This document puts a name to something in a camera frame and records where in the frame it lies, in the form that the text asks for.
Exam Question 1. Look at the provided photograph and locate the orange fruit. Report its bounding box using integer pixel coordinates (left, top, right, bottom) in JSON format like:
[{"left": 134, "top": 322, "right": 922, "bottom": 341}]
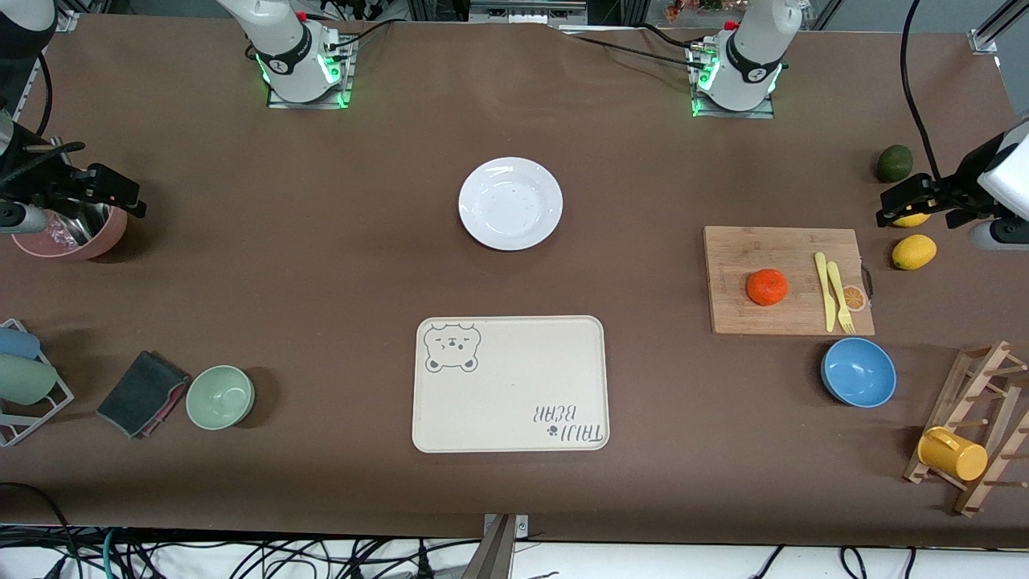
[{"left": 746, "top": 269, "right": 789, "bottom": 307}]

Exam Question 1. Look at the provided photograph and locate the white round plate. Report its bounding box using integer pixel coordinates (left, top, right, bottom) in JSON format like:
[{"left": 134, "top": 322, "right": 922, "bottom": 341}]
[{"left": 458, "top": 157, "right": 564, "bottom": 252}]

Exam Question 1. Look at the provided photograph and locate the metal scoop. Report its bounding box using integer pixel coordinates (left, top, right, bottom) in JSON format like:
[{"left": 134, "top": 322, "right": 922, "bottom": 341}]
[{"left": 48, "top": 201, "right": 109, "bottom": 247}]

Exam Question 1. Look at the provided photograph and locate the dark green avocado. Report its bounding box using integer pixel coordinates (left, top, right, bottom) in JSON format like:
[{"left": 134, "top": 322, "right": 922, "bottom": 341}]
[{"left": 875, "top": 145, "right": 914, "bottom": 184}]

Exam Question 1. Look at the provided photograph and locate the pink bowl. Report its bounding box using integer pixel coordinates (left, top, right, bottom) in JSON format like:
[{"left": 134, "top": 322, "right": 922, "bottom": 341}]
[{"left": 11, "top": 201, "right": 128, "bottom": 261}]

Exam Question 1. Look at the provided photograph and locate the yellow plastic fork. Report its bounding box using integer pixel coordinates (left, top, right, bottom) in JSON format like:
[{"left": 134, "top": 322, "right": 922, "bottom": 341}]
[{"left": 826, "top": 261, "right": 856, "bottom": 335}]

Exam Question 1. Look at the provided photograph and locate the yellow plastic knife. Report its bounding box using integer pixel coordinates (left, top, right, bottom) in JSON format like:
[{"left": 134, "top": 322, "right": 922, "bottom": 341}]
[{"left": 814, "top": 252, "right": 838, "bottom": 333}]

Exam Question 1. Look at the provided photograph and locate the blue cup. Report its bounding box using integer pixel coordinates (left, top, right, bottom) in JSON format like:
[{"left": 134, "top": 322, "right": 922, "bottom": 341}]
[{"left": 0, "top": 326, "right": 41, "bottom": 360}]

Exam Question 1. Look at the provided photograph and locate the wooden cutting board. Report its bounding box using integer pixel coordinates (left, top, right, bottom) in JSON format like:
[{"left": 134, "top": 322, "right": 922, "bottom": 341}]
[{"left": 703, "top": 226, "right": 876, "bottom": 336}]

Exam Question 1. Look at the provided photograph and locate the blue bowl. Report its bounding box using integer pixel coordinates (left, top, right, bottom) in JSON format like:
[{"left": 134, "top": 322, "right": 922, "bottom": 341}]
[{"left": 820, "top": 337, "right": 897, "bottom": 409}]

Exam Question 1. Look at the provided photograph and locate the sage green cup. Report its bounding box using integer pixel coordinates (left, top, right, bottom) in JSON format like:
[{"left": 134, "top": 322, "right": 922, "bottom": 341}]
[{"left": 0, "top": 354, "right": 59, "bottom": 406}]

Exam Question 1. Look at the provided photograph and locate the wooden mug rack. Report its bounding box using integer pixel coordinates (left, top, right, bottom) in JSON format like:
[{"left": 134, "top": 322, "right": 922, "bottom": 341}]
[{"left": 903, "top": 340, "right": 1029, "bottom": 517}]

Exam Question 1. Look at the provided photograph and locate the dark grey folded cloth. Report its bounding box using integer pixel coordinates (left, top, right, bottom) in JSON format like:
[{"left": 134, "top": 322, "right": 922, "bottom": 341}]
[{"left": 96, "top": 350, "right": 190, "bottom": 439}]

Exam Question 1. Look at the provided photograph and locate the pink folded cloth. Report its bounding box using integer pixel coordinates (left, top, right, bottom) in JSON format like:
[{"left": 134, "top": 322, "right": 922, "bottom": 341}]
[{"left": 141, "top": 378, "right": 191, "bottom": 439}]

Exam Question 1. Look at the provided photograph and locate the pale green bowl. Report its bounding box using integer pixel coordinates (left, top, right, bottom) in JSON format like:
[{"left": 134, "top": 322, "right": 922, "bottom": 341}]
[{"left": 186, "top": 365, "right": 256, "bottom": 431}]

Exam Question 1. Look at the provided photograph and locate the yellow mug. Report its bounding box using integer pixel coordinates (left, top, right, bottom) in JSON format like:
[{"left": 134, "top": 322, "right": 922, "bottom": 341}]
[{"left": 917, "top": 426, "right": 989, "bottom": 483}]

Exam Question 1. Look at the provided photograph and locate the cream bear print tray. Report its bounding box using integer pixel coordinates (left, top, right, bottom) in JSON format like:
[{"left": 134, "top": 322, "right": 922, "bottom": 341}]
[{"left": 412, "top": 315, "right": 610, "bottom": 453}]

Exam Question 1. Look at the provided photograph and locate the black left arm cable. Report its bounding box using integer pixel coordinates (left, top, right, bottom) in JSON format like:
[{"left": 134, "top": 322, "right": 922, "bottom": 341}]
[{"left": 900, "top": 0, "right": 943, "bottom": 183}]

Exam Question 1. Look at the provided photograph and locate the aluminium frame profile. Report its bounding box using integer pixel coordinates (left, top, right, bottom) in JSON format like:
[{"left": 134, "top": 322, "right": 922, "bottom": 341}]
[
  {"left": 969, "top": 0, "right": 1029, "bottom": 55},
  {"left": 470, "top": 0, "right": 588, "bottom": 25}
]

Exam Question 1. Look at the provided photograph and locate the white wire cup rack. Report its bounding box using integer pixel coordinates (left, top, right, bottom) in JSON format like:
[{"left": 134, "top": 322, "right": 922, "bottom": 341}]
[{"left": 0, "top": 318, "right": 75, "bottom": 447}]

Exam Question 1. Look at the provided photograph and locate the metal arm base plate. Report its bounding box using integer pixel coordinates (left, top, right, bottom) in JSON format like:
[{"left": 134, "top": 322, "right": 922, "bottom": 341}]
[
  {"left": 690, "top": 40, "right": 777, "bottom": 120},
  {"left": 267, "top": 36, "right": 355, "bottom": 109}
]

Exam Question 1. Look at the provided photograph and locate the black floor cable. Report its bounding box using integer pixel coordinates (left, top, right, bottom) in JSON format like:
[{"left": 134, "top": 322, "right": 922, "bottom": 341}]
[{"left": 0, "top": 481, "right": 77, "bottom": 579}]

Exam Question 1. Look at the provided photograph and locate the black base cable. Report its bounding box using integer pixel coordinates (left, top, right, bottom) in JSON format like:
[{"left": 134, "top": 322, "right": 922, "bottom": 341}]
[
  {"left": 326, "top": 19, "right": 395, "bottom": 54},
  {"left": 559, "top": 28, "right": 707, "bottom": 73}
]

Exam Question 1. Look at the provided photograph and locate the metal table edge bracket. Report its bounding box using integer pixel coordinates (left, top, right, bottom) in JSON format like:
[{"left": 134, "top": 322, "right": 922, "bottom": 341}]
[{"left": 482, "top": 513, "right": 530, "bottom": 538}]

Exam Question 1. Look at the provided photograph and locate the dark metal post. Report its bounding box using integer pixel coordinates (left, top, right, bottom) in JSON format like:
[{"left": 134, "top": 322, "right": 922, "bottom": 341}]
[{"left": 461, "top": 515, "right": 517, "bottom": 579}]

